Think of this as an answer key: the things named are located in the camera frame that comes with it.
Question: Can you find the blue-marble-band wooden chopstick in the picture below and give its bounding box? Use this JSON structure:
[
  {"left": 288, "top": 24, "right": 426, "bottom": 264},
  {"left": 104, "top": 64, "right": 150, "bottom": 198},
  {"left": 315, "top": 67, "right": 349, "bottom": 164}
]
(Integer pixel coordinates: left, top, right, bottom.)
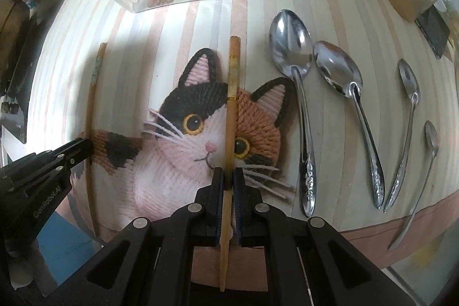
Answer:
[{"left": 84, "top": 43, "right": 107, "bottom": 236}]

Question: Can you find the small steel spoon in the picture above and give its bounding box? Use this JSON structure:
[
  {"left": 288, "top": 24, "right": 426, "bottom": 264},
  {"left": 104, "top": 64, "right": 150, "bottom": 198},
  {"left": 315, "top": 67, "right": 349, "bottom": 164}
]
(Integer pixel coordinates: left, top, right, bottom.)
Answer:
[{"left": 388, "top": 120, "right": 439, "bottom": 251}]

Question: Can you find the large steel spoon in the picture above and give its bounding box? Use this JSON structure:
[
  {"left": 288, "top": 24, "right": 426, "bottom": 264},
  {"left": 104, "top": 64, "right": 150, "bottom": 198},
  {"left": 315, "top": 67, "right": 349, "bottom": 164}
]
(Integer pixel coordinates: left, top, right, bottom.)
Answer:
[
  {"left": 314, "top": 40, "right": 385, "bottom": 209},
  {"left": 269, "top": 9, "right": 317, "bottom": 217}
]

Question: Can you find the medium steel spoon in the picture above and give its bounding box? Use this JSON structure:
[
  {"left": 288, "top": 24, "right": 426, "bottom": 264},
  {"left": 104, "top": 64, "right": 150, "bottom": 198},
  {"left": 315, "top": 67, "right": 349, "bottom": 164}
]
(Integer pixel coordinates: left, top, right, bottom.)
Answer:
[{"left": 384, "top": 59, "right": 420, "bottom": 214}]

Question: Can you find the plain-band wooden chopstick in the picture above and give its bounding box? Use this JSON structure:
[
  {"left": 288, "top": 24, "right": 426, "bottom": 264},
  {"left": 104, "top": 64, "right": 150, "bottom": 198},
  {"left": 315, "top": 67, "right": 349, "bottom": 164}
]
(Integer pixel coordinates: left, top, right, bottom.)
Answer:
[{"left": 219, "top": 36, "right": 240, "bottom": 292}]

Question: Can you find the blue cabinet front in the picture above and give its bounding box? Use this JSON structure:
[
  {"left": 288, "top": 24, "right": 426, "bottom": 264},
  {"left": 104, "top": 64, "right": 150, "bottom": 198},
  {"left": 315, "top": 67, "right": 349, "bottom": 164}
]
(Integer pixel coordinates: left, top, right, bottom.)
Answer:
[{"left": 37, "top": 213, "right": 97, "bottom": 285}]

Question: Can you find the black induction cooktop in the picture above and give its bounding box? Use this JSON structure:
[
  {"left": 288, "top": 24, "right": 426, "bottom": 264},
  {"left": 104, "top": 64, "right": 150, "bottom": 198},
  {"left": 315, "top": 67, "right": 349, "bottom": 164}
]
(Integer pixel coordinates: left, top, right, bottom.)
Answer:
[{"left": 1, "top": 0, "right": 65, "bottom": 144}]

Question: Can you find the striped cat table mat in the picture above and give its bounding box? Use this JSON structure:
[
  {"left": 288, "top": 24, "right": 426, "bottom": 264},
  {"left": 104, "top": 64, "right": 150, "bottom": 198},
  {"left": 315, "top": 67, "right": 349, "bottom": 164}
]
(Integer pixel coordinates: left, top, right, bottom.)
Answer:
[{"left": 25, "top": 0, "right": 459, "bottom": 292}]

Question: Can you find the black phone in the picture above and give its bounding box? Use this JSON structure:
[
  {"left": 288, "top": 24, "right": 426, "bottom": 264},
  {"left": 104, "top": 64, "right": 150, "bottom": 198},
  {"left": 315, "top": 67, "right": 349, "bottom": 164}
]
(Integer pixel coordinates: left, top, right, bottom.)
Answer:
[{"left": 415, "top": 6, "right": 450, "bottom": 59}]

